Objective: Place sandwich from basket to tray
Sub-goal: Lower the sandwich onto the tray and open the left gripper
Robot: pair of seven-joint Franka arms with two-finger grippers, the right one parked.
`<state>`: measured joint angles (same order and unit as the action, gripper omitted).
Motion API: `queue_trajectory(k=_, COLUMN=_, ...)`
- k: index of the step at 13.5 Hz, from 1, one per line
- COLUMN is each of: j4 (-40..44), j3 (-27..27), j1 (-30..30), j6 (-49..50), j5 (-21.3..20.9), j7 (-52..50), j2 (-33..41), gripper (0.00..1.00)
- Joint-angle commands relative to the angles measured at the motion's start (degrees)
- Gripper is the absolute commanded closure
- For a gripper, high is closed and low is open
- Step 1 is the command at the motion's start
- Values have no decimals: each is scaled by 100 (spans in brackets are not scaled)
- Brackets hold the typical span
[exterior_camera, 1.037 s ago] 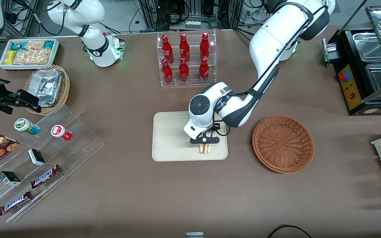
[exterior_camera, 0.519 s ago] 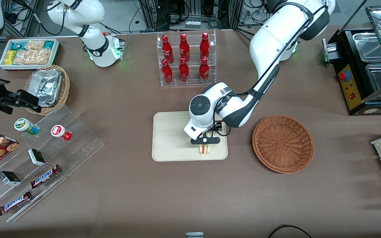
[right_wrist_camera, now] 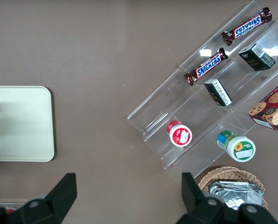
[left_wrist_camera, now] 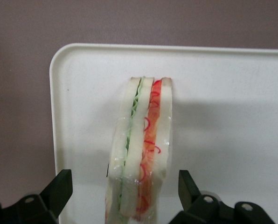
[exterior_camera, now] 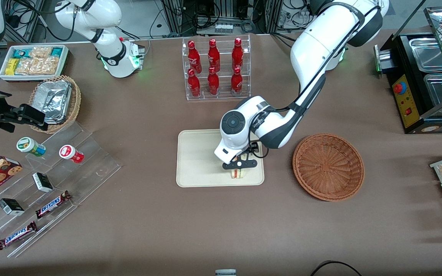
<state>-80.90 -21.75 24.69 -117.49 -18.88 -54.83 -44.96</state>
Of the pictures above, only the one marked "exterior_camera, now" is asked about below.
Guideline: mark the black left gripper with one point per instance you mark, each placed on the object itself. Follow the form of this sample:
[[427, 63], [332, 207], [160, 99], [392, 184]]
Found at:
[[248, 150]]

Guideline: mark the triangle sandwich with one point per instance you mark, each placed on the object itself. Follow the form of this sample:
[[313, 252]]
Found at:
[[238, 174]]

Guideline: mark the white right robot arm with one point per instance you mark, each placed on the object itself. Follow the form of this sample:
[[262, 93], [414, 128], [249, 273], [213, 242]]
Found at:
[[109, 57]]

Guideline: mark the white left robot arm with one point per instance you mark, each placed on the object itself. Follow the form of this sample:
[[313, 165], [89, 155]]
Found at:
[[313, 50]]

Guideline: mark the tan wicker basket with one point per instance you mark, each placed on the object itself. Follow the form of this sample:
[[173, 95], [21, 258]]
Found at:
[[74, 103]]

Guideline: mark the cream plastic tray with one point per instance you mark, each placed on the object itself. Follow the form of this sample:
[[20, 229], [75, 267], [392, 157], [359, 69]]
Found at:
[[198, 161]]

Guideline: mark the round brown wicker basket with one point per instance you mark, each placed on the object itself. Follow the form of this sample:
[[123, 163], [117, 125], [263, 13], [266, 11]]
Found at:
[[328, 166]]

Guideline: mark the silver foil food pack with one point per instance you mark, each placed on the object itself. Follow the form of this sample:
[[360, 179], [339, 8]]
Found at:
[[54, 99]]

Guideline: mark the green lid cup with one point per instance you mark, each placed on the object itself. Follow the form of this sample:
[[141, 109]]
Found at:
[[29, 145]]

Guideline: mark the red lid cup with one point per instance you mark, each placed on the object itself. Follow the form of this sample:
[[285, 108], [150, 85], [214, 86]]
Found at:
[[69, 152]]

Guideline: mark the clear bag of crackers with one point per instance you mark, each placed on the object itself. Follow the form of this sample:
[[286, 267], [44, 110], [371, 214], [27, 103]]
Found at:
[[38, 66], [40, 51]]

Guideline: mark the white rectangular snack bin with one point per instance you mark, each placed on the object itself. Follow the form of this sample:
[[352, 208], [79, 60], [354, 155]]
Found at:
[[3, 74]]

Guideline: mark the yellow snack packet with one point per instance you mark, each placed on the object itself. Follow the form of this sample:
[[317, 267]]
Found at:
[[12, 66]]

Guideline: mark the clear acrylic bottle rack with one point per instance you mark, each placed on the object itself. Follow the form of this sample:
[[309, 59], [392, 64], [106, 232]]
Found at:
[[223, 96]]

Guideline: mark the small dark box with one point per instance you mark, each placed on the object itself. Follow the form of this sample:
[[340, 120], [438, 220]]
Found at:
[[42, 182], [10, 206]]

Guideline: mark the teal snack packet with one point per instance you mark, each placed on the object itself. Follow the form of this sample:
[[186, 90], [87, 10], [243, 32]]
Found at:
[[20, 53], [56, 51]]

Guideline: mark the red soda bottle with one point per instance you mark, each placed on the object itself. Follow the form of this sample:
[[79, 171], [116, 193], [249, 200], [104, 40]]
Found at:
[[238, 55], [213, 83], [194, 85], [236, 83], [194, 57], [214, 56]]

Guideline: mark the clear acrylic stepped stand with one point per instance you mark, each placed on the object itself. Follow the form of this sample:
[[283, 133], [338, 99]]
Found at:
[[90, 168]]

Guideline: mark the Snickers chocolate bar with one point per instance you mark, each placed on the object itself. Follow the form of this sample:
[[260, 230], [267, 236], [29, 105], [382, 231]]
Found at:
[[17, 235], [52, 205]]

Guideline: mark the small grey device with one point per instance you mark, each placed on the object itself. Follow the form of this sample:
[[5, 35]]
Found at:
[[225, 273]]

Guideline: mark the white power strip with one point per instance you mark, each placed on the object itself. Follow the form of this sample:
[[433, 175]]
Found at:
[[223, 28]]

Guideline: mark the black food warmer cabinet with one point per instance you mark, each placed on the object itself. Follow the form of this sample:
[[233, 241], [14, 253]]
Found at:
[[407, 99]]

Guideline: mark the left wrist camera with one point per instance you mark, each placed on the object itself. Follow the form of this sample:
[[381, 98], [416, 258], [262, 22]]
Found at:
[[232, 165]]

